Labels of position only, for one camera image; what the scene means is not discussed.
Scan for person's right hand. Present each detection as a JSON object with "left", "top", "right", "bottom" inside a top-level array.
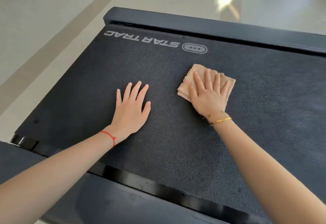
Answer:
[{"left": 188, "top": 69, "right": 230, "bottom": 123}]

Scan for thin gold chain bracelet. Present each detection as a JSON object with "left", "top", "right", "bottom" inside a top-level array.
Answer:
[{"left": 203, "top": 111, "right": 225, "bottom": 120}]

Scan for person's left forearm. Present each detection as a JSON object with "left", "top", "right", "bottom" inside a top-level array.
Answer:
[{"left": 0, "top": 129, "right": 120, "bottom": 224}]

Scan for person's right forearm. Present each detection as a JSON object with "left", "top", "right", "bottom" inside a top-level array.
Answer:
[{"left": 212, "top": 119, "right": 326, "bottom": 224}]

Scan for black treadmill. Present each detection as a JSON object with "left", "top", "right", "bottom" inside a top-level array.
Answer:
[{"left": 0, "top": 7, "right": 326, "bottom": 224}]

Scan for red string bracelet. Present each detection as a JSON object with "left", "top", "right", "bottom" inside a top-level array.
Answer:
[{"left": 98, "top": 131, "right": 116, "bottom": 148}]

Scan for beige cleaning cloth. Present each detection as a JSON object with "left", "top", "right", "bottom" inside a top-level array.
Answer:
[{"left": 177, "top": 64, "right": 236, "bottom": 104}]

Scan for gold bangle bracelet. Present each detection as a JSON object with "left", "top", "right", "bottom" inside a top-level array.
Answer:
[{"left": 210, "top": 117, "right": 232, "bottom": 126}]

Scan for person's left hand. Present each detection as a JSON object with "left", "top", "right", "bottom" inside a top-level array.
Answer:
[{"left": 106, "top": 81, "right": 151, "bottom": 141}]

